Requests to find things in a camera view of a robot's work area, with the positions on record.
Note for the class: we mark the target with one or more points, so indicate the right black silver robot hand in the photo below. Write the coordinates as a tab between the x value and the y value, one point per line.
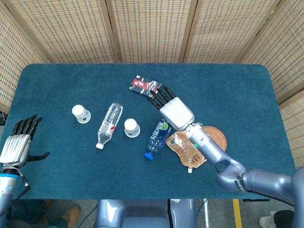
177	112

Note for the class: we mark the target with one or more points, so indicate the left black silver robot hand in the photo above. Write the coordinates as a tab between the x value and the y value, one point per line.
15	148

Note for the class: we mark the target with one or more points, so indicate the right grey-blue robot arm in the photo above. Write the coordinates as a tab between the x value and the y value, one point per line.
261	183

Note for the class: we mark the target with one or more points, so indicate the white paper cup green print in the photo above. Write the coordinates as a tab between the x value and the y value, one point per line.
81	114

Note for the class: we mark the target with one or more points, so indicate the blue label drink bottle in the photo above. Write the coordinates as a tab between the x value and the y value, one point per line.
156	140

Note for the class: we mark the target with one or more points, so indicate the brown spout pouch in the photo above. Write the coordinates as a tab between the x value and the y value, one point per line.
183	148

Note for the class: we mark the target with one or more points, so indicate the red black card box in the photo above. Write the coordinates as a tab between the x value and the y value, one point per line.
142	84

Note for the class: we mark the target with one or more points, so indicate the round woven coaster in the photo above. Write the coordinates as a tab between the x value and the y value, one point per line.
219	140

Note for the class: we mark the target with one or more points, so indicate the blue jeans leg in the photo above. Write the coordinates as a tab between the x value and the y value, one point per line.
31	210

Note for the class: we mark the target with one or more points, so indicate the clear plastic water bottle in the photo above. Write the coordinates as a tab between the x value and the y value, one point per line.
109	123

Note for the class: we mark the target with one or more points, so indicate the woven screen panel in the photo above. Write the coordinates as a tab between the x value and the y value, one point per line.
285	52
295	128
14	59
152	31
228	31
66	31

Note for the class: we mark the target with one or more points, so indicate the blue table cloth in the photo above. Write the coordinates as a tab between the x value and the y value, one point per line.
71	83

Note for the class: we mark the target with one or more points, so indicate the brown shoe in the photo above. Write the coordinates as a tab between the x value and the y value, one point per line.
71	213

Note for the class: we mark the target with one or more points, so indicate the grey-blue robot torso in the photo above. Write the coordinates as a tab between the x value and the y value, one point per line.
142	213

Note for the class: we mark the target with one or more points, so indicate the black flat bar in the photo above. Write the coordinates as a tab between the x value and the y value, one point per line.
256	200

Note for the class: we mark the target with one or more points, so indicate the white sneaker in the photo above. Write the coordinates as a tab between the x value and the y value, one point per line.
267	221

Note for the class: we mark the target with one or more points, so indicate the black trouser leg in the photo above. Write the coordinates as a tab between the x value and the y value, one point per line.
283	218

